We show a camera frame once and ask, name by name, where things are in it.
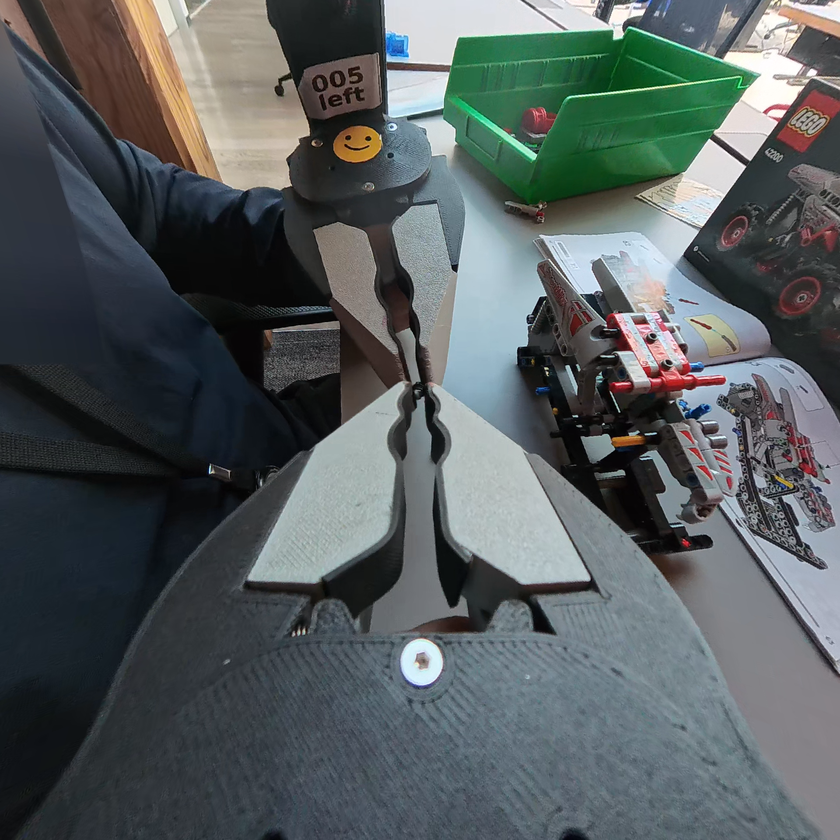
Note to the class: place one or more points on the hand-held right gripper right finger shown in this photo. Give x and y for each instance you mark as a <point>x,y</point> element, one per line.
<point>512,505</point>

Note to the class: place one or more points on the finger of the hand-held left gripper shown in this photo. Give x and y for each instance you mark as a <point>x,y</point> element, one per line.
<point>348,269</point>
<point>426,262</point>

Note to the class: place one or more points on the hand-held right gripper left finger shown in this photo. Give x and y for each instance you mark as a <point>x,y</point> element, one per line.
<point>328,505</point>

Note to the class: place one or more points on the small black lego pin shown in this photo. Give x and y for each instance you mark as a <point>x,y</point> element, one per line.
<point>417,390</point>

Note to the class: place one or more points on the grey red lego truck model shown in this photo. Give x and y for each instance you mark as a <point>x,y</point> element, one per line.
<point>646,341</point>

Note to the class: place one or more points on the person's left forearm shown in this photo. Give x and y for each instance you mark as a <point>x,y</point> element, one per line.
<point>210,229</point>

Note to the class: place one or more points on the small grey red lego piece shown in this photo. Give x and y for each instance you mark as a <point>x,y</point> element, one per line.
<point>525,208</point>

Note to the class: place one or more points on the red lego wheel piece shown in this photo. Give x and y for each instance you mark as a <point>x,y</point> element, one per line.
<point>539,119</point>

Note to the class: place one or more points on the lego sticker sheet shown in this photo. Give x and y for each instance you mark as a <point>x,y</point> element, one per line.
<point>682,200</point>

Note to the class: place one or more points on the lego instruction booklet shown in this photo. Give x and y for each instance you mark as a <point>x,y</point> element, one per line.
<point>787,459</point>

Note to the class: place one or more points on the black lego set box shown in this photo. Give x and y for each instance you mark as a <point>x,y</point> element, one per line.
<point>787,216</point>

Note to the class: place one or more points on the black chair armrest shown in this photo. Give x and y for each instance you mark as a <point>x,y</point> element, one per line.
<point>295,315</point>

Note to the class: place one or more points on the black office chair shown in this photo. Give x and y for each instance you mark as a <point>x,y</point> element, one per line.
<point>283,84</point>
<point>689,26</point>

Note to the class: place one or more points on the green plastic bin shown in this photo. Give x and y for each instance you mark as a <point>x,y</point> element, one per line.
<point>590,157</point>

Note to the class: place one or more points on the person's dark blue jacket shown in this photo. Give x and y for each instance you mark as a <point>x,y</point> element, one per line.
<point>98,590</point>

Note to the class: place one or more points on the wooden wall panel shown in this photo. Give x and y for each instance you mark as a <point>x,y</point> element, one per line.
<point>131,65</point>

